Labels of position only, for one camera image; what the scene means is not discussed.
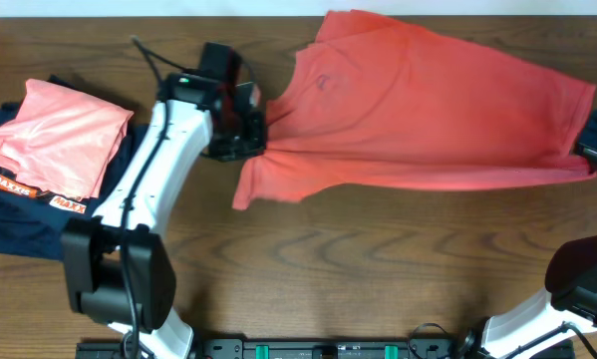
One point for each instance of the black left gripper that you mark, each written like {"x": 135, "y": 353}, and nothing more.
{"x": 253, "y": 145}

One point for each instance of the red t-shirt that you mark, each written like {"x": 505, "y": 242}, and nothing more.
{"x": 376, "y": 101}

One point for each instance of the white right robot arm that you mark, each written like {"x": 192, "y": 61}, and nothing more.
{"x": 565, "y": 307}

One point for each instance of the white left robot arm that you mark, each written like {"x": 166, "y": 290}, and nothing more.
{"x": 116, "y": 267}

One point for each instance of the folded pink shirt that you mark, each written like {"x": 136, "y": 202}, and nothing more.
{"x": 62, "y": 140}

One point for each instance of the folded navy Maxxis shirt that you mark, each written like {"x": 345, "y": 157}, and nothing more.
{"x": 31, "y": 219}

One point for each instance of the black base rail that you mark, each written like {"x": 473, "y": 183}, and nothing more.
{"x": 238, "y": 349}

